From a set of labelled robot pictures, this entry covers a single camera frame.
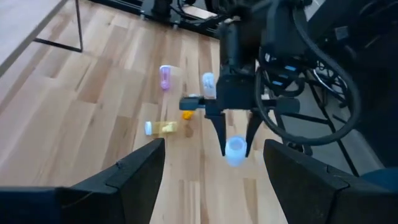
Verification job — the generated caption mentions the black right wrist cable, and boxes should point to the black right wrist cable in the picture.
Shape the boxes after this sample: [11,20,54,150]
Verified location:
[254,9,362,147]

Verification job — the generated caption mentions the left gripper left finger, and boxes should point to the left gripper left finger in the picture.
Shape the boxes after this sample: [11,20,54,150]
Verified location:
[0,138,166,224]

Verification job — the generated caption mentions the pink pill bottle white cap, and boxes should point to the pink pill bottle white cap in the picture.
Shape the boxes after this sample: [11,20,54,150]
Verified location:
[159,64,172,91]

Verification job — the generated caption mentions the white translucent pill bottle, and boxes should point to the white translucent pill bottle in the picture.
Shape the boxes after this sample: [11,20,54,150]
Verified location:
[224,135,248,168]

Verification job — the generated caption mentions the yellow pill bottle white cap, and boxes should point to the yellow pill bottle white cap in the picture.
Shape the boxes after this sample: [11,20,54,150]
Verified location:
[144,120,178,137]

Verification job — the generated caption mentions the wooden shelf black metal legs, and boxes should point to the wooden shelf black metal legs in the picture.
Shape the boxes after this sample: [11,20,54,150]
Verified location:
[0,0,84,77]

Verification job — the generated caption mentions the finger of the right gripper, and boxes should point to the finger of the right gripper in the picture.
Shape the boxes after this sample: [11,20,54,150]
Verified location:
[205,112,227,157]
[244,111,264,157]

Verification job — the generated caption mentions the clear pill bottle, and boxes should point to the clear pill bottle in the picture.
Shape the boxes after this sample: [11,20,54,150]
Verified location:
[201,72,217,100]

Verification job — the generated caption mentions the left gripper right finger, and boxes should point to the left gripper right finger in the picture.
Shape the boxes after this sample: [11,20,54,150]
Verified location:
[263,139,398,224]

